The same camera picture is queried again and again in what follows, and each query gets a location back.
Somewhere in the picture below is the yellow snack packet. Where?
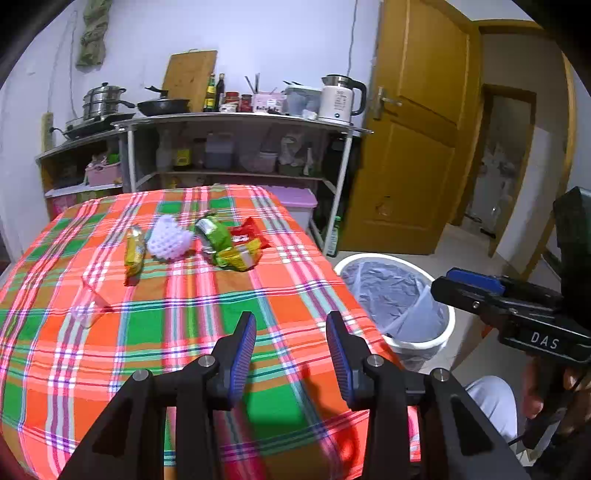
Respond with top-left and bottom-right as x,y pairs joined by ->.
124,225 -> 145,278

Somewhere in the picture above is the white foam fruit net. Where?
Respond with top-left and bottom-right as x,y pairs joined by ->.
146,214 -> 194,261

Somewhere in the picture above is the yellow green candy wrapper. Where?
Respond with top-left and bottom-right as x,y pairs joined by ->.
214,238 -> 263,272

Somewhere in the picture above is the green snack packet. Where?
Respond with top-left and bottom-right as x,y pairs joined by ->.
195,212 -> 232,264

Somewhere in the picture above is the red snack packet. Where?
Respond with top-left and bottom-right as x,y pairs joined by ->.
229,217 -> 270,249

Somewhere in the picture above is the white trash bin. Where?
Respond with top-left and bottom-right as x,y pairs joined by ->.
335,253 -> 456,371

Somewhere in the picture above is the white kitchen shelf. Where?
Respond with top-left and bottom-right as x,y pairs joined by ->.
36,113 -> 366,247

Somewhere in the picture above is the person right hand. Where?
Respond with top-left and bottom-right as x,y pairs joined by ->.
523,357 -> 576,441

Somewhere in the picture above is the green bottle on floor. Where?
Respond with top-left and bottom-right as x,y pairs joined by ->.
325,216 -> 341,257

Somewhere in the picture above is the plaid tablecloth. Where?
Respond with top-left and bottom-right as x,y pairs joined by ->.
1,185 -> 391,479

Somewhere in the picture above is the wooden door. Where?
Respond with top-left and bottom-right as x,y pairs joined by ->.
339,1 -> 482,254

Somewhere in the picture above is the purple lid storage box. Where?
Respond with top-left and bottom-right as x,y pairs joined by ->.
263,185 -> 318,231

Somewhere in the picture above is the white electric kettle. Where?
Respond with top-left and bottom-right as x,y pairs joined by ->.
318,74 -> 368,125

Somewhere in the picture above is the pink basket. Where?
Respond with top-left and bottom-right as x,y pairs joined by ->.
85,162 -> 122,187

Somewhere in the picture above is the pink utensil box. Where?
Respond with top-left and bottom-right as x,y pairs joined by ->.
252,92 -> 286,114

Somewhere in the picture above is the green oil bottle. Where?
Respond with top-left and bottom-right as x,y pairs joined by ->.
202,73 -> 216,112

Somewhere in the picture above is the dark sauce bottle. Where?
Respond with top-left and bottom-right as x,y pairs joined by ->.
214,73 -> 225,112

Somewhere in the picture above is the black frying pan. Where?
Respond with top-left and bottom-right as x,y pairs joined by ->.
136,86 -> 190,117

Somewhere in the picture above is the steel steamer pot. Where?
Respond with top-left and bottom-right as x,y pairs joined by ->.
83,82 -> 136,120

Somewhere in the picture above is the wooden cutting board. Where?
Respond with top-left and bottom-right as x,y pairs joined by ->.
162,50 -> 217,112

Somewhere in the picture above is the green hanging cloth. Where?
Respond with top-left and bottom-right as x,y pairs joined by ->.
76,0 -> 112,69

